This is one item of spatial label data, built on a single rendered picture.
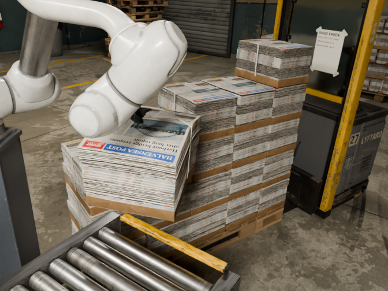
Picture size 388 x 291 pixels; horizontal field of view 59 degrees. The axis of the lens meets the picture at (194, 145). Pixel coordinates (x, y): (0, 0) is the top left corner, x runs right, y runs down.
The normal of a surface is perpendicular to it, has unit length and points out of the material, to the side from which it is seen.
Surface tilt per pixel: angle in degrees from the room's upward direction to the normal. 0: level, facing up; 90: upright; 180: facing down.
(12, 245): 90
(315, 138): 90
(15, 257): 90
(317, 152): 90
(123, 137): 10
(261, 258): 0
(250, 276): 0
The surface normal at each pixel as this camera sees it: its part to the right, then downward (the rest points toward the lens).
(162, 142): 0.05, -0.82
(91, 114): -0.08, 0.31
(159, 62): 0.18, 0.49
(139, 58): -0.28, 0.17
